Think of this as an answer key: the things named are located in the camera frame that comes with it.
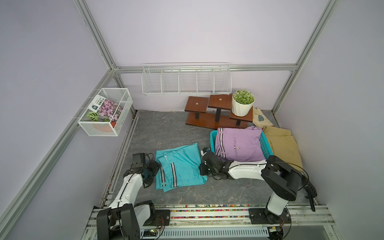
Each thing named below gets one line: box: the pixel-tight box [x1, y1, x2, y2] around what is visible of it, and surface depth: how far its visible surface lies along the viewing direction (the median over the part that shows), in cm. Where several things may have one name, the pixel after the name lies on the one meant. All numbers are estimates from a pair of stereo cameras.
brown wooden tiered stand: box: [184, 94, 253, 130], surface depth 106 cm
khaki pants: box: [263, 126, 303, 172], surface depth 101 cm
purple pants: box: [215, 126, 266, 162], surface depth 95 cm
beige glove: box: [252, 107, 275, 129], surface depth 117 cm
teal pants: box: [155, 143, 208, 193], surface depth 89 cm
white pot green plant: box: [231, 89, 255, 117], surface depth 90 cm
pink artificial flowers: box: [97, 99, 124, 122], surface depth 76 cm
